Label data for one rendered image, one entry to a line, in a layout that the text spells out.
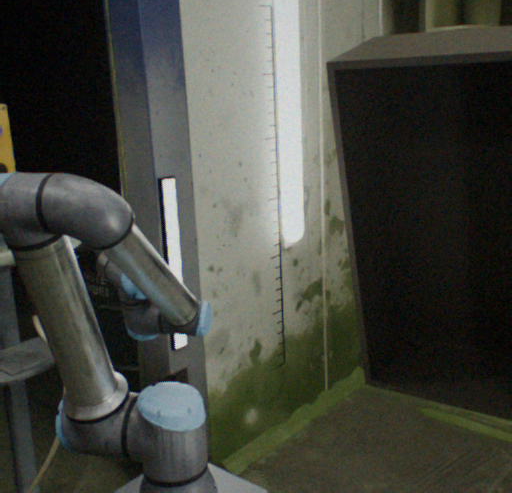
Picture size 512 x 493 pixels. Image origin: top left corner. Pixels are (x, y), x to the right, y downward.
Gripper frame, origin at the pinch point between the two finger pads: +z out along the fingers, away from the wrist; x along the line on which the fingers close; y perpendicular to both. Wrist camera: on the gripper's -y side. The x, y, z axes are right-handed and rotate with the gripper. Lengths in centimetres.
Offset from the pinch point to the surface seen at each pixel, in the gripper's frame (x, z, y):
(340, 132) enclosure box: 82, -29, -11
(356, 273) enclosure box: 82, -33, 40
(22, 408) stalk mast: -23, 22, 62
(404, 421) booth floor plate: 119, -21, 139
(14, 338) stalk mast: -17.5, 25.3, 38.4
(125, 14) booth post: 49, 32, -49
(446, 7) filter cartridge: 202, 18, -22
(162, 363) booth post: 25, 14, 69
